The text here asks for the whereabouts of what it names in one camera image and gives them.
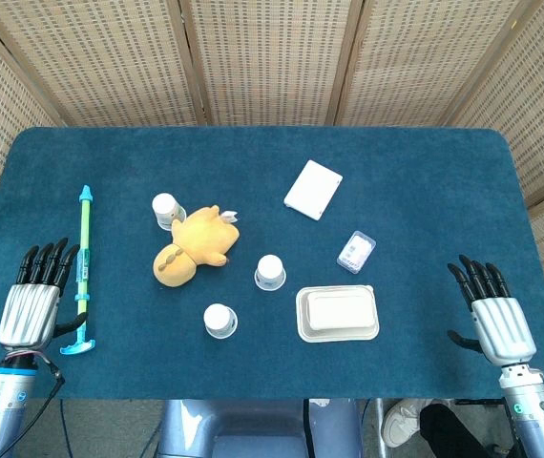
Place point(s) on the grey blue robot torso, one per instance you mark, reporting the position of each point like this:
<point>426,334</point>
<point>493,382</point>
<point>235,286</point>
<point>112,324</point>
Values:
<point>257,429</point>

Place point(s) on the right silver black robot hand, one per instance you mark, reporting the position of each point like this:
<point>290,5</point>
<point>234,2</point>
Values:
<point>503,329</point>

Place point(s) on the blue table mat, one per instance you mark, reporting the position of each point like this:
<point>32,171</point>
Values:
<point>272,157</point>

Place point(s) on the white sneaker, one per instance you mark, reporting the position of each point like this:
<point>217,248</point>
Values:
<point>401,424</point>

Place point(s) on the beige pulp food container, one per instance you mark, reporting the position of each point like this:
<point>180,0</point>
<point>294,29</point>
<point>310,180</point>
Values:
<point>338,312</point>

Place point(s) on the woven bamboo folding screen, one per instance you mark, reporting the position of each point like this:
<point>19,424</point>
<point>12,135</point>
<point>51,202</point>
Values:
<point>272,57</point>

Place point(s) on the green and teal plastic stick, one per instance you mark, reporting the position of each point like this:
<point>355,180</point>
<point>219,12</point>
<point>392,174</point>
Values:
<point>83,238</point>

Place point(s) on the black trouser leg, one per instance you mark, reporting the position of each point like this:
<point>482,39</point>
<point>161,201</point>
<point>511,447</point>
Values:
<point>463,434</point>

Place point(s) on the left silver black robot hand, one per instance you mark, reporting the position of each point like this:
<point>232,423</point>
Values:
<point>26,312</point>

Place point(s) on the clear box purple contents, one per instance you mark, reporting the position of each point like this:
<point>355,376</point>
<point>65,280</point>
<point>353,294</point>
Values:
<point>356,252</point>

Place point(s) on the white cup blue flower print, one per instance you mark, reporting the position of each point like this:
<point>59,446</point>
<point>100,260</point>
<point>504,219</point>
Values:
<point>270,271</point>

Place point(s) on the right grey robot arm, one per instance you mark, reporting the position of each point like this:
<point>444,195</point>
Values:
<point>534,415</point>

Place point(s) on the white cup green leaf print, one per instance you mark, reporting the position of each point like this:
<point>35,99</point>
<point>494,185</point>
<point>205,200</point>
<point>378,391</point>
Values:
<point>166,207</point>

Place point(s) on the white flat box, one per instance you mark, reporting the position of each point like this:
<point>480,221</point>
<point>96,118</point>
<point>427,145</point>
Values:
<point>313,190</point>

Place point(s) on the plain white paper cup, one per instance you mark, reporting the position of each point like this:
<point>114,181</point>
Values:
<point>218,320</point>

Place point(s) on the yellow plush toy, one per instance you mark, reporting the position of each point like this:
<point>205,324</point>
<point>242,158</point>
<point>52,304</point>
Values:
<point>195,243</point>

